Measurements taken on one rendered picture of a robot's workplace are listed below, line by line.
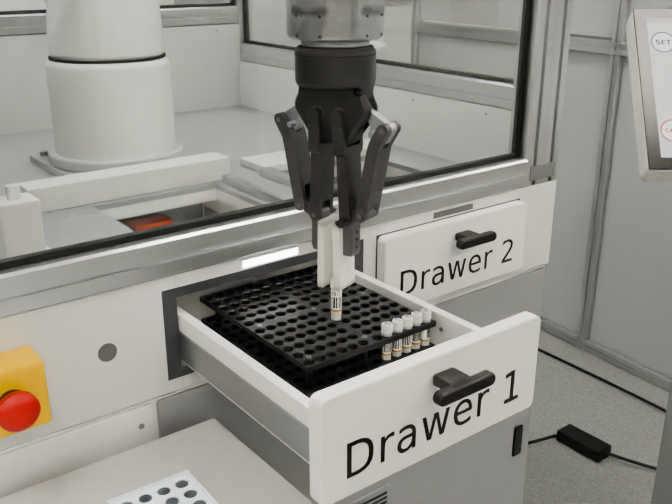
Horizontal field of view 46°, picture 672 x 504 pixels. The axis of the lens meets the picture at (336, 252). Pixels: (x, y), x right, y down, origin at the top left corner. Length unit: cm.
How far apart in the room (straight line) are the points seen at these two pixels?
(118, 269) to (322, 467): 32
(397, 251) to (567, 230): 182
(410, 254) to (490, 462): 50
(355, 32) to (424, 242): 47
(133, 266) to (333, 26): 35
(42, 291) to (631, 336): 221
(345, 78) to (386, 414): 31
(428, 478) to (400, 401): 61
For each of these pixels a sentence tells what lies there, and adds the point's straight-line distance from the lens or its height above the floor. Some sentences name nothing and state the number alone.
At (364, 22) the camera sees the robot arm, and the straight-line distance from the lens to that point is 71.
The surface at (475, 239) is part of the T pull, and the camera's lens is 113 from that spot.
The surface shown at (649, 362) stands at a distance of 278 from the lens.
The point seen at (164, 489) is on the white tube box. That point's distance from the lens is 83.
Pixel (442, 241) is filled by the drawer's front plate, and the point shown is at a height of 90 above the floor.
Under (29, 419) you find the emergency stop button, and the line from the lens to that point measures 83.
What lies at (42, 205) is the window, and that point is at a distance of 85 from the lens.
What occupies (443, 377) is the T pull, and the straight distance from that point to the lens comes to 76.
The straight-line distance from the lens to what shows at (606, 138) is 269.
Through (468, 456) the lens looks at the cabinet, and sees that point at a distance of 141.
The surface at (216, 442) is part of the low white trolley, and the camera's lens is 95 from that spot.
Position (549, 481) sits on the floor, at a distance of 223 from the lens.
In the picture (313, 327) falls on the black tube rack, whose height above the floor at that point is 90.
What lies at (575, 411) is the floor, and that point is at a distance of 255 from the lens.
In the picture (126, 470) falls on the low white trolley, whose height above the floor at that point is 76.
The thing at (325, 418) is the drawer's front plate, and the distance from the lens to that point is 70.
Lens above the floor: 128
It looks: 20 degrees down
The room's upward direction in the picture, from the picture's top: straight up
